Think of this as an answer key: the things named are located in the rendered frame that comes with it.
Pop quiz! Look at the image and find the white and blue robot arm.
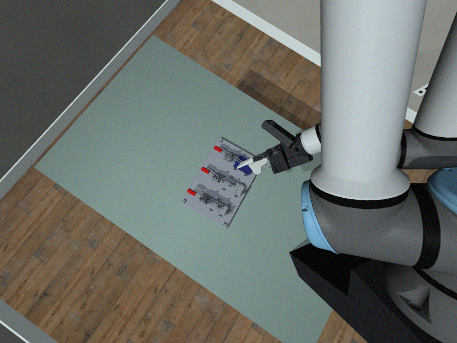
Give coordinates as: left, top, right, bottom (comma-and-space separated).
300, 0, 457, 343

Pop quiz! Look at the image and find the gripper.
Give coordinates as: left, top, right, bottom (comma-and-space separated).
237, 133, 313, 175

